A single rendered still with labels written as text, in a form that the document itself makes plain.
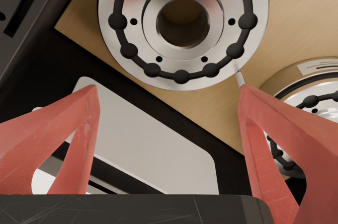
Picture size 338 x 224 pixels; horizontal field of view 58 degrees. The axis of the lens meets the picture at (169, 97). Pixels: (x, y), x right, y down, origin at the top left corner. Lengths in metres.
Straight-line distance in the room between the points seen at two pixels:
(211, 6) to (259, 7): 0.03
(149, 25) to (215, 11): 0.04
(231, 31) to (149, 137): 0.09
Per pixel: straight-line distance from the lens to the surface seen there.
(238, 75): 0.21
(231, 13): 0.19
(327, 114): 0.25
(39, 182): 0.59
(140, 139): 0.20
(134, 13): 0.19
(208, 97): 0.25
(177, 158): 0.22
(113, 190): 0.18
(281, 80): 0.24
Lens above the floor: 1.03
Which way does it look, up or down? 54 degrees down
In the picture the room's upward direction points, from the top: 179 degrees counter-clockwise
